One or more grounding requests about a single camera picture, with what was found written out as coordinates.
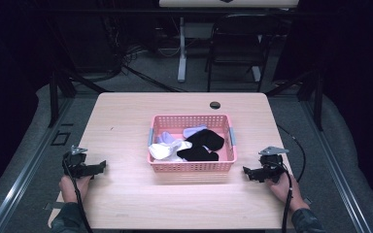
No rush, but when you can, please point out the black metal stand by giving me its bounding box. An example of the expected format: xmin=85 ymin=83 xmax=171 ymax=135
xmin=264 ymin=68 xmax=325 ymax=132
xmin=48 ymin=68 xmax=112 ymax=129

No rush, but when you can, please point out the thin black cable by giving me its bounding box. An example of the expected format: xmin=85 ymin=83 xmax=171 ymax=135
xmin=276 ymin=123 xmax=307 ymax=183

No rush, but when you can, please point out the black folding chair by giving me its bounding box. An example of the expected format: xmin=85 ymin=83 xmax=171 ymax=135
xmin=205 ymin=13 xmax=282 ymax=93

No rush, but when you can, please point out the white sock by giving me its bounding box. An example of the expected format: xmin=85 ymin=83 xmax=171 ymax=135
xmin=148 ymin=139 xmax=193 ymax=162

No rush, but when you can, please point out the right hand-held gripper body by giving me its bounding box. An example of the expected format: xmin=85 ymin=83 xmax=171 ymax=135
xmin=256 ymin=146 xmax=291 ymax=184

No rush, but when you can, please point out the white desk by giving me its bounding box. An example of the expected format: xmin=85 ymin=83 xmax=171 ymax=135
xmin=158 ymin=0 xmax=301 ymax=83

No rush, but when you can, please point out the black sock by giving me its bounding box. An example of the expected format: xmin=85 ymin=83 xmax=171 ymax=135
xmin=185 ymin=128 xmax=225 ymax=151
xmin=176 ymin=146 xmax=220 ymax=162

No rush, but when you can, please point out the metal floor rail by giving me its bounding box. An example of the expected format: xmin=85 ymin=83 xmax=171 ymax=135
xmin=298 ymin=99 xmax=373 ymax=233
xmin=0 ymin=96 xmax=76 ymax=233

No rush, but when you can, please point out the person's left hand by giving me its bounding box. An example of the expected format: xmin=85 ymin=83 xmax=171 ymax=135
xmin=58 ymin=174 xmax=93 ymax=204

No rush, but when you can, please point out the bundle of floor cables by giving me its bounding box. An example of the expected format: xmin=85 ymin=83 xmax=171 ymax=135
xmin=102 ymin=16 xmax=183 ymax=93

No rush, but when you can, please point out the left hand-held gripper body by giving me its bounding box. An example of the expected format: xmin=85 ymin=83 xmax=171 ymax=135
xmin=61 ymin=145 xmax=95 ymax=180

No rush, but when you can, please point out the lavender sock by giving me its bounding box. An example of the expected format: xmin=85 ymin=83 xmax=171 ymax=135
xmin=156 ymin=131 xmax=177 ymax=146
xmin=183 ymin=124 xmax=209 ymax=140

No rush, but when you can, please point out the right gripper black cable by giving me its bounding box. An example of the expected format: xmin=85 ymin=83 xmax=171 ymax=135
xmin=273 ymin=160 xmax=294 ymax=233

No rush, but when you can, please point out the pink plastic basket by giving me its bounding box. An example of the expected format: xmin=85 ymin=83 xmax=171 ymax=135
xmin=147 ymin=114 xmax=238 ymax=174

